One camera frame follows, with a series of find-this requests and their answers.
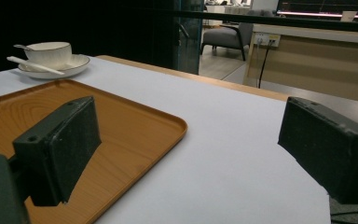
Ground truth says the black power cable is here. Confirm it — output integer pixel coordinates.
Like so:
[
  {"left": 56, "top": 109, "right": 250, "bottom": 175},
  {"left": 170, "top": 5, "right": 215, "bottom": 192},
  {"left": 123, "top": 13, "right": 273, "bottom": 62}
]
[{"left": 257, "top": 39, "right": 275, "bottom": 90}]

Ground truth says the white ceramic bowl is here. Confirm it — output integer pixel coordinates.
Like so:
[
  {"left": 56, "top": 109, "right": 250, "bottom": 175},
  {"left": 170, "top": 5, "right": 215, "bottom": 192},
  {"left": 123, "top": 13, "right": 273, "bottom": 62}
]
[{"left": 23, "top": 41, "right": 73, "bottom": 71}]

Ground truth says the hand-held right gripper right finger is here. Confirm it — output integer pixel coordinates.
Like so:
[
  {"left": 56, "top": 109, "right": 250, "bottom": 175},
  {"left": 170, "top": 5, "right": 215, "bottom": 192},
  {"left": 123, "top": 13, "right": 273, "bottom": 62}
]
[{"left": 277, "top": 96, "right": 358, "bottom": 205}]

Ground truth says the black horizontal rail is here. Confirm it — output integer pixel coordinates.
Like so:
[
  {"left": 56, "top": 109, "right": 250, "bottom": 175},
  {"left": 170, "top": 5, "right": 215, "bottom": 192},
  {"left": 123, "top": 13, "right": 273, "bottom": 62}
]
[{"left": 155, "top": 8, "right": 358, "bottom": 34}]

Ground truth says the white ceramic plate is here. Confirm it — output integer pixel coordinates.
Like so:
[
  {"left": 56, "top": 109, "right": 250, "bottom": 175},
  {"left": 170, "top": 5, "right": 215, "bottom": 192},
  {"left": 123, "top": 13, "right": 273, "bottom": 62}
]
[{"left": 17, "top": 53, "right": 91, "bottom": 80}]

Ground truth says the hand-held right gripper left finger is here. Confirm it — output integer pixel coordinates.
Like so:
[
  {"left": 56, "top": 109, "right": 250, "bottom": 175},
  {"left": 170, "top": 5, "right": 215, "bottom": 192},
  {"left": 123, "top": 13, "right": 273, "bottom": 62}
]
[{"left": 12, "top": 95, "right": 103, "bottom": 207}]

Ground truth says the glass-fronted cabinet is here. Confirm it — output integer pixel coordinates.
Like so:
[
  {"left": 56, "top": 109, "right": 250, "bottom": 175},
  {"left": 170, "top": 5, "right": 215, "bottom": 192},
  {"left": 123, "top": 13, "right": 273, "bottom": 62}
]
[{"left": 172, "top": 0, "right": 205, "bottom": 76}]

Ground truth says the light wooden table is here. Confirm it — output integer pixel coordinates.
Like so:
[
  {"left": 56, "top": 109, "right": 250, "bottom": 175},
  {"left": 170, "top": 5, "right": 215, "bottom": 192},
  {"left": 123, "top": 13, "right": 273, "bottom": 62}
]
[{"left": 96, "top": 54, "right": 291, "bottom": 103}]

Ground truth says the light wooden counter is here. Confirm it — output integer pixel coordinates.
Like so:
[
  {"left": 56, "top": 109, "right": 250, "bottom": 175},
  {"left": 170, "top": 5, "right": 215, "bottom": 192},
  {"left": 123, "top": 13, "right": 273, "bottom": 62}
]
[{"left": 243, "top": 23, "right": 358, "bottom": 105}]

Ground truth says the grey armchair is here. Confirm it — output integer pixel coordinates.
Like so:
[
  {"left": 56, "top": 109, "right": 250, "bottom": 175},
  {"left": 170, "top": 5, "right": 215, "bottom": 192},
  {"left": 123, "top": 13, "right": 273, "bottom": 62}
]
[{"left": 200, "top": 21, "right": 255, "bottom": 62}]

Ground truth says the brown wooden tray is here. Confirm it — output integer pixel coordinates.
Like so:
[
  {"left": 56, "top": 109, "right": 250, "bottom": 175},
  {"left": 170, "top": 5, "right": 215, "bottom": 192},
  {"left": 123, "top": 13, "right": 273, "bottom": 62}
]
[{"left": 0, "top": 78, "right": 188, "bottom": 224}]

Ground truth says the white table cover sheet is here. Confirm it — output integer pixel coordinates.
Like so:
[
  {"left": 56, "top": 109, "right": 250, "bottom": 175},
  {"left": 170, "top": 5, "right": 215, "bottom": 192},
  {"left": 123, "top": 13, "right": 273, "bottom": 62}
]
[{"left": 0, "top": 55, "right": 332, "bottom": 224}]

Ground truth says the white ceramic spoon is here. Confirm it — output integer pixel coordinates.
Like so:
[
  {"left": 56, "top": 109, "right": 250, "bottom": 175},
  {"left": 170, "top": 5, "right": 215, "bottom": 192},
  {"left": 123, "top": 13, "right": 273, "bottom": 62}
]
[{"left": 13, "top": 43, "right": 34, "bottom": 52}]

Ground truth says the white wall socket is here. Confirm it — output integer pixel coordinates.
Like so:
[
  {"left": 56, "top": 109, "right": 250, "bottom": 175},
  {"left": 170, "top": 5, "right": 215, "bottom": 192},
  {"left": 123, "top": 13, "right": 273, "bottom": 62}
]
[{"left": 254, "top": 32, "right": 282, "bottom": 49}]

